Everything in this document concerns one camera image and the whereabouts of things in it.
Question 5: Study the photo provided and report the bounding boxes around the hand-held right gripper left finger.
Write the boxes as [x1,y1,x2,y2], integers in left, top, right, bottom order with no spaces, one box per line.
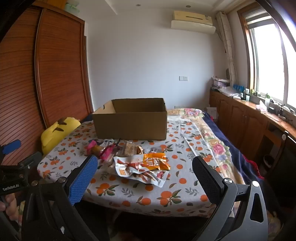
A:
[21,154,100,241]

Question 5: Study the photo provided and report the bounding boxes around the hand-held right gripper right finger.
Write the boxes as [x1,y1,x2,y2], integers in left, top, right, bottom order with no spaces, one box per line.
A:
[191,156,269,241]

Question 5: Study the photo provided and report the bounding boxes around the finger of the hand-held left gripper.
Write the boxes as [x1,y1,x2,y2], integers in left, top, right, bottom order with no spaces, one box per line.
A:
[0,140,22,163]

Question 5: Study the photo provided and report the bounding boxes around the yellow brown pastry packet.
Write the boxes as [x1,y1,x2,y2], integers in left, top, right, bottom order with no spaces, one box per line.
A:
[91,145,107,158]

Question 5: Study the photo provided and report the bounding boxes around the red pink snack packet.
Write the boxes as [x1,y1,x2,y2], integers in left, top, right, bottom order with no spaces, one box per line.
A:
[99,145,116,163]

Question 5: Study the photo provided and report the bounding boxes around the white snack packet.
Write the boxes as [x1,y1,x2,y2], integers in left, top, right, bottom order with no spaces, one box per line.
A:
[102,138,121,149]

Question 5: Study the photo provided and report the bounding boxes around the white foil snack pouch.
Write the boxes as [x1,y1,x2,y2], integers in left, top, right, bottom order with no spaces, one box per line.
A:
[113,156,148,178]
[132,169,173,188]

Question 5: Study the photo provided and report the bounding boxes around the orange snack packet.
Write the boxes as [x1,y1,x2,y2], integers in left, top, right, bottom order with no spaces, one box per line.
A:
[142,152,171,171]

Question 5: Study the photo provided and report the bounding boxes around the brown gold snack packet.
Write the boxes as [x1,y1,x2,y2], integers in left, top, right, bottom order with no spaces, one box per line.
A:
[121,140,144,156]

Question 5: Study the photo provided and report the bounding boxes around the brown cardboard box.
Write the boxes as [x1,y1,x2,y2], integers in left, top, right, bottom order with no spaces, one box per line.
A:
[92,98,167,141]

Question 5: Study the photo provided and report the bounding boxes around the person's left hand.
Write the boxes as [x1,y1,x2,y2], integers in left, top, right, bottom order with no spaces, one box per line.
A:
[0,193,19,221]

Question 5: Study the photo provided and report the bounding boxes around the floral blanket navy border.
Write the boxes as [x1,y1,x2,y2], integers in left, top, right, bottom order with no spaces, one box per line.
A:
[166,108,266,204]

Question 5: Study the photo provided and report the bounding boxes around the yellow plush toy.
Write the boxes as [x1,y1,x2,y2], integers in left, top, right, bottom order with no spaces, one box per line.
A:
[41,117,81,156]

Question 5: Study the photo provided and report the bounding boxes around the orange fruit print tablecloth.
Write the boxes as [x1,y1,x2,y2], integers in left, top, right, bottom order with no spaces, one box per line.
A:
[37,113,222,218]

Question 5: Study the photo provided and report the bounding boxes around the dark waste bin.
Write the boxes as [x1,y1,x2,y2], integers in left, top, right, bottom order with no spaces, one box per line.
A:
[264,155,275,172]

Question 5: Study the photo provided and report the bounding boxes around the white paper bag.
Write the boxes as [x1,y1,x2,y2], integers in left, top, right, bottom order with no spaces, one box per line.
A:
[206,107,218,121]

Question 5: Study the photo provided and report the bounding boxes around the long wooden cabinet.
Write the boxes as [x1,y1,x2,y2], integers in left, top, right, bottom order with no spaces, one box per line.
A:
[209,89,296,163]

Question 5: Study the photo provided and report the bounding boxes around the wooden slatted wardrobe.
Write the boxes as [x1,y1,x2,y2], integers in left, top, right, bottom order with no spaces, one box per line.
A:
[0,5,94,167]

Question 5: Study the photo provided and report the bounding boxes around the clear plastic bags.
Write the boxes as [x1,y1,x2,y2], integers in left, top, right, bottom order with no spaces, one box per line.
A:
[220,86,241,99]

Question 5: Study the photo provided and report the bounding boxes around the stack of small boxes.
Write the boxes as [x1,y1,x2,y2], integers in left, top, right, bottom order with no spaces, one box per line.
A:
[211,76,230,90]

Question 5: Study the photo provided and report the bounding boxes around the patterned beige curtain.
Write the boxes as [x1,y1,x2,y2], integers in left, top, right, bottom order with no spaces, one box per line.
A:
[216,11,237,84]

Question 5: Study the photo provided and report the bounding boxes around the wooden framed window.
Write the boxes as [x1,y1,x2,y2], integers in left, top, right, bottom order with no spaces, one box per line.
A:
[238,7,296,116]

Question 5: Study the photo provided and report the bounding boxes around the pale green container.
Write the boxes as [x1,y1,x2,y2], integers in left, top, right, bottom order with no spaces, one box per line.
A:
[64,0,80,13]

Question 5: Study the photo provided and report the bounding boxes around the cream wall air conditioner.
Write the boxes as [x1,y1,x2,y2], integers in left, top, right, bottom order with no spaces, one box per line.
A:
[171,10,216,35]

